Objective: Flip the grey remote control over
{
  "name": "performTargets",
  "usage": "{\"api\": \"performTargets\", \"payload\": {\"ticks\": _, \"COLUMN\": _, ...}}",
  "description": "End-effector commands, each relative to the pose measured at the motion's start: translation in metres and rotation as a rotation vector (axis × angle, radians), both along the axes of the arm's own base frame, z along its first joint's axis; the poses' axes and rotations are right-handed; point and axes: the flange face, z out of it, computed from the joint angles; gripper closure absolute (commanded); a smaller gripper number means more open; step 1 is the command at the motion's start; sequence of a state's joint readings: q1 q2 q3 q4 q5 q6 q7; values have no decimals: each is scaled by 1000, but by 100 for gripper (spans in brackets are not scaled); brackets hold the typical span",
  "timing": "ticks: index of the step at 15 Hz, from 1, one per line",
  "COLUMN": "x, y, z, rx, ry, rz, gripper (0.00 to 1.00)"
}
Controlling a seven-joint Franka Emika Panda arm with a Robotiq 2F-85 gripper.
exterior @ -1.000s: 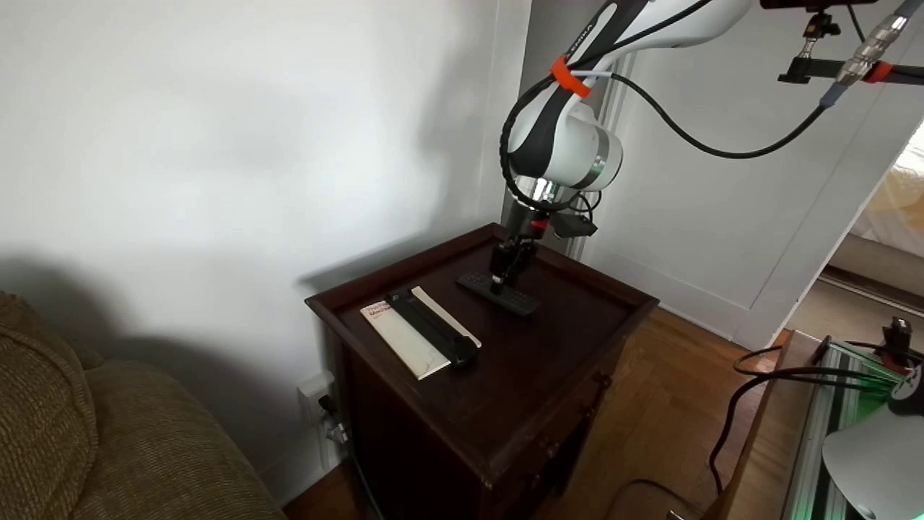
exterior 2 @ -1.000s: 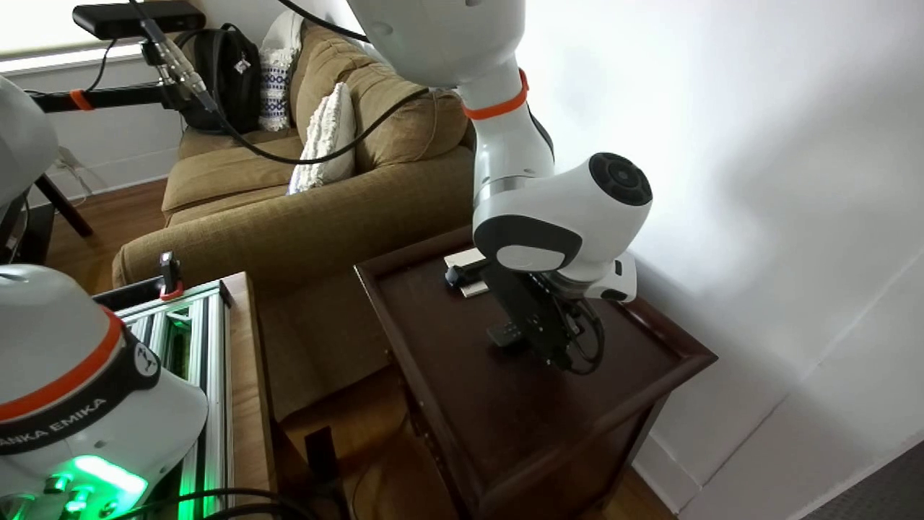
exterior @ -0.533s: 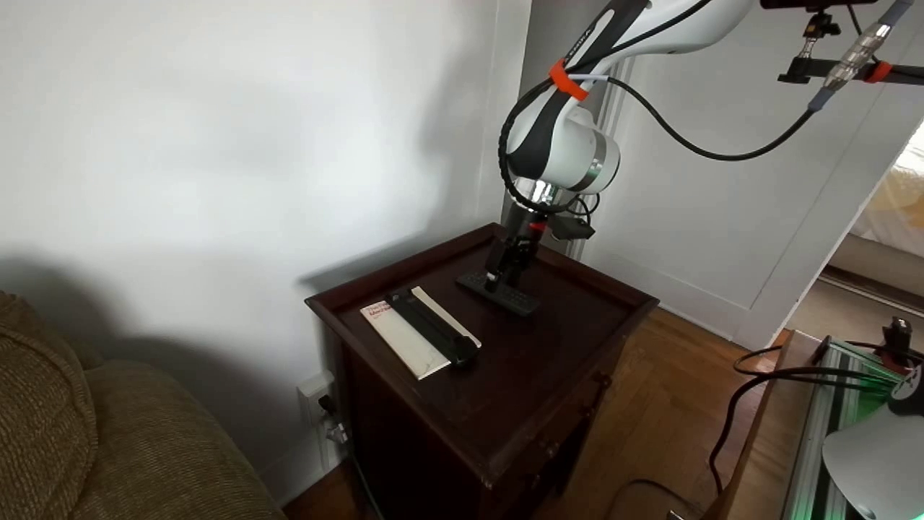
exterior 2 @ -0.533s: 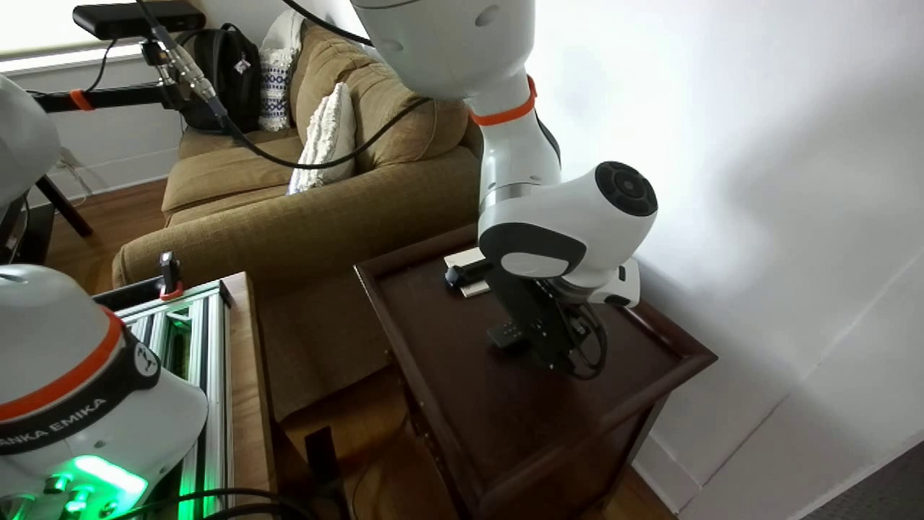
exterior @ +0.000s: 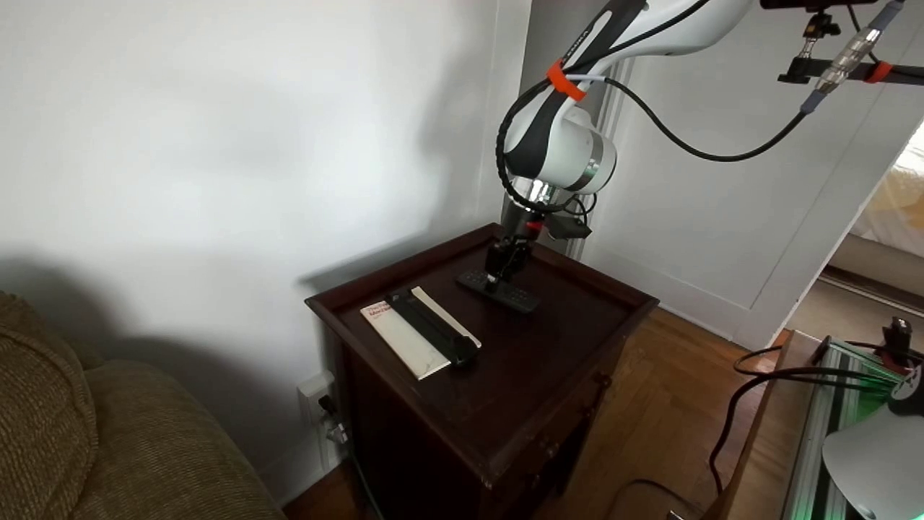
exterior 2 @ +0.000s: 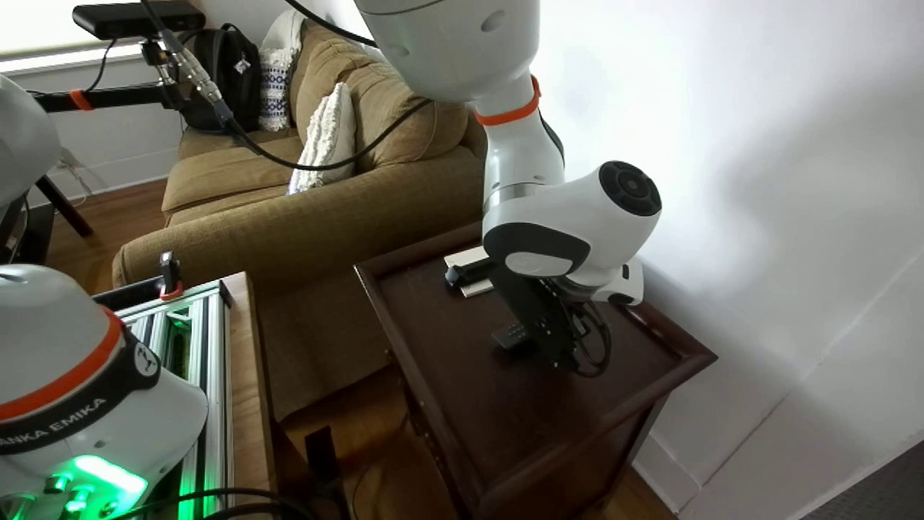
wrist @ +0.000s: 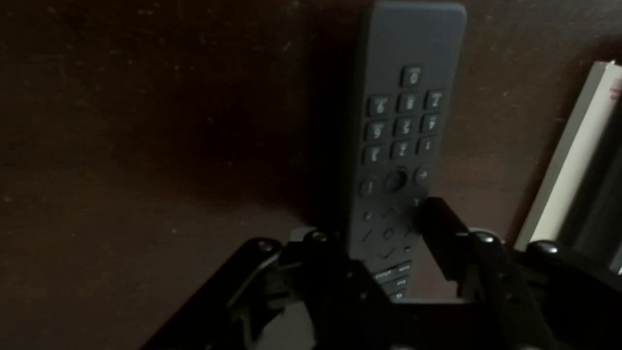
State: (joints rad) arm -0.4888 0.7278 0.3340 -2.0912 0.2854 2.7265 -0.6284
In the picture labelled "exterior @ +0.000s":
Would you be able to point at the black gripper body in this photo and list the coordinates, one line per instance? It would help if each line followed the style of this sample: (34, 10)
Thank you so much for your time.
(522, 234)

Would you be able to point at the grey remote control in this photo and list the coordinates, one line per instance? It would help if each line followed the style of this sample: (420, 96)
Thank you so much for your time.
(502, 293)

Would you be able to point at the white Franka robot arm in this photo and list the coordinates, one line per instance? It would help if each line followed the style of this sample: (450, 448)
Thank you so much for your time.
(567, 146)

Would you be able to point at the black remote control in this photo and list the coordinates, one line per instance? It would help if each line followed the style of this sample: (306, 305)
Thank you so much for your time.
(435, 331)

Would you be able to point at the dark wooden side table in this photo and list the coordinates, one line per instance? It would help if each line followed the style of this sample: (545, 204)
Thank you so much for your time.
(502, 405)

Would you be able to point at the black stand bar orange tape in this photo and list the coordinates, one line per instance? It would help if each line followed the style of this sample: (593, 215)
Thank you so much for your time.
(847, 71)

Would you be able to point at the yellow bed cover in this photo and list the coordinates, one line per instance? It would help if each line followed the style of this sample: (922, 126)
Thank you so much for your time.
(897, 204)

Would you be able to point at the tan fabric sofa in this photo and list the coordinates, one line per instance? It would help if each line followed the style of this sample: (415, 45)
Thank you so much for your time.
(116, 435)

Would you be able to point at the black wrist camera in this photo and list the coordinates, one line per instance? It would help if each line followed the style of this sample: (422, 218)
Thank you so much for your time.
(567, 228)

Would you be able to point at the white wall outlet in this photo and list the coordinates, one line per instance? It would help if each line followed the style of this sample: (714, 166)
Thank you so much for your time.
(317, 392)

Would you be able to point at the aluminium profile robot frame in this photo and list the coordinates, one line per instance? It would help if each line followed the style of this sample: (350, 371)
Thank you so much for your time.
(818, 452)

